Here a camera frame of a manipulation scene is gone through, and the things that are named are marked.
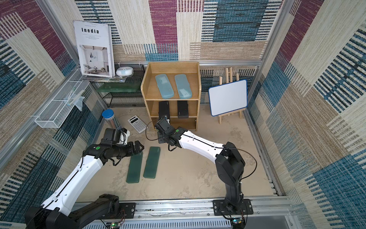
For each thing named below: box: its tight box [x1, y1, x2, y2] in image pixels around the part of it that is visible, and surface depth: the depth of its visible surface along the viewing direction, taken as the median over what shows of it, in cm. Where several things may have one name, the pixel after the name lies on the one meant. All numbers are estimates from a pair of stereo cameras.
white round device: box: [115, 66, 134, 77], surface depth 89 cm
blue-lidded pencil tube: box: [101, 108, 122, 130], surface depth 93 cm
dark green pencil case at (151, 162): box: [142, 146, 161, 179], surface depth 90 cm
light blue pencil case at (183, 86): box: [174, 73, 193, 100], surface depth 85 cm
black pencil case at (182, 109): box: [177, 100, 189, 119], surface depth 94 cm
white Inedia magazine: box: [73, 20, 115, 78], surface depth 79 cm
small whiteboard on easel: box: [208, 66, 248, 125], surface depth 103 cm
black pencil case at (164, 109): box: [158, 100, 171, 121], surface depth 95 cm
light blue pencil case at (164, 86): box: [154, 73, 175, 99], surface depth 87 cm
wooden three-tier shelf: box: [140, 61, 202, 132], surface depth 93 cm
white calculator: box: [127, 114, 149, 134], surface depth 110 cm
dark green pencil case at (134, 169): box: [125, 151, 143, 184], surface depth 88 cm
